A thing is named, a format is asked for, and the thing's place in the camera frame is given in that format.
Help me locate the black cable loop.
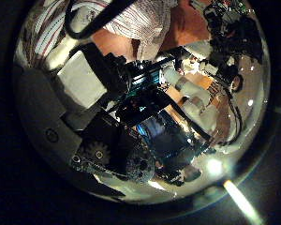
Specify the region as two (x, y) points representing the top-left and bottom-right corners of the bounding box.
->
(64, 0), (137, 41)

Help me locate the white striped piece of clothing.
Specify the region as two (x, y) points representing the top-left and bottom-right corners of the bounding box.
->
(17, 0), (179, 68)

